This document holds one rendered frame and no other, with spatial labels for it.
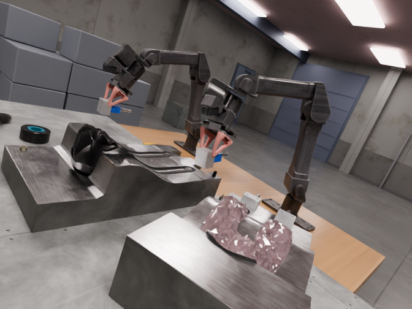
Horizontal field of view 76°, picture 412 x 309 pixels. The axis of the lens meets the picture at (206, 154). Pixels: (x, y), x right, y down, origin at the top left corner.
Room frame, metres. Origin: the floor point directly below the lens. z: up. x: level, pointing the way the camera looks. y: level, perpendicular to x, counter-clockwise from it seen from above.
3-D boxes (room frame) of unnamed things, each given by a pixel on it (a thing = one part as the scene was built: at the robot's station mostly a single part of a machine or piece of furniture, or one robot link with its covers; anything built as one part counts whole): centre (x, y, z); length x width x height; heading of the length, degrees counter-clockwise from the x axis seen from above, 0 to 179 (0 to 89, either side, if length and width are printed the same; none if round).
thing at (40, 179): (0.67, 0.19, 0.87); 0.50 x 0.26 x 0.14; 141
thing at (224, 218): (0.52, -0.14, 0.90); 0.26 x 0.18 x 0.08; 158
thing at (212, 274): (0.51, -0.15, 0.86); 0.50 x 0.26 x 0.11; 158
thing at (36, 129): (0.78, 0.53, 0.82); 0.08 x 0.08 x 0.04
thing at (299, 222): (0.92, -0.36, 0.84); 0.20 x 0.07 x 0.08; 48
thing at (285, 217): (0.75, -0.29, 0.86); 0.13 x 0.05 x 0.05; 158
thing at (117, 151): (0.68, 0.17, 0.92); 0.35 x 0.16 x 0.09; 141
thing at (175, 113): (6.33, 0.64, 0.48); 1.03 x 0.80 x 0.96; 138
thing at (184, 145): (1.32, 0.09, 0.84); 0.20 x 0.07 x 0.08; 48
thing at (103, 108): (1.06, 0.41, 0.92); 0.13 x 0.05 x 0.05; 134
